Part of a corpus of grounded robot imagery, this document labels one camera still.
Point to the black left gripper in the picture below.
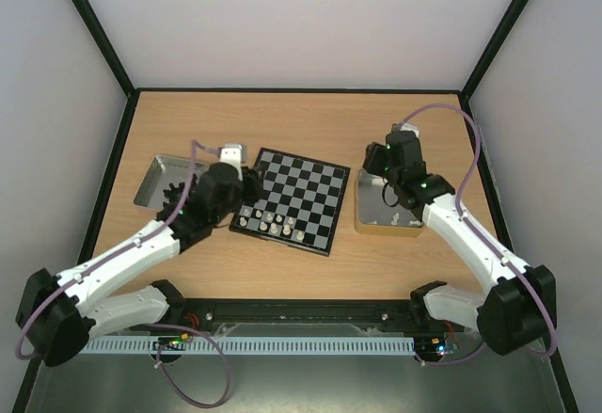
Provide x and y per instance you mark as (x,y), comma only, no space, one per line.
(255,188)

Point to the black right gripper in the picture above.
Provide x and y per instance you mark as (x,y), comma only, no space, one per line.
(376,160)

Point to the gold tin of white pieces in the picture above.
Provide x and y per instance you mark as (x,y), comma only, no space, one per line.
(375,205)

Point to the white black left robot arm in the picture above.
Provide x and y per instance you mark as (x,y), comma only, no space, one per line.
(59,314)

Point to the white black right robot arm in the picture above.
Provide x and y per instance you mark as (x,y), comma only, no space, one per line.
(518,303)

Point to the black white chess board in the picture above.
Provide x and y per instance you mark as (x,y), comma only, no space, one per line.
(309,190)

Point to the black chess piece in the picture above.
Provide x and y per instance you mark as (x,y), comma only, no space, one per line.
(173,192)

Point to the silver tray of black pieces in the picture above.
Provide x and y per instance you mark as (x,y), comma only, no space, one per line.
(164,172)

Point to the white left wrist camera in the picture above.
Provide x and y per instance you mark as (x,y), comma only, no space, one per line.
(234,154)

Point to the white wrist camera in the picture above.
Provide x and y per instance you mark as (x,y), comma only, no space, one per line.
(234,154)
(405,127)

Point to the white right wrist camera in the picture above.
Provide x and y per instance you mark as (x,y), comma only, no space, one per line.
(405,127)

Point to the black cage frame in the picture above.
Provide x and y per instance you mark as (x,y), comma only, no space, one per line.
(96,31)

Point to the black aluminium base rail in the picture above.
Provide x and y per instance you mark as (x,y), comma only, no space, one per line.
(398,315)

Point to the light blue cable duct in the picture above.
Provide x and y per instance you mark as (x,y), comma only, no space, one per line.
(254,346)

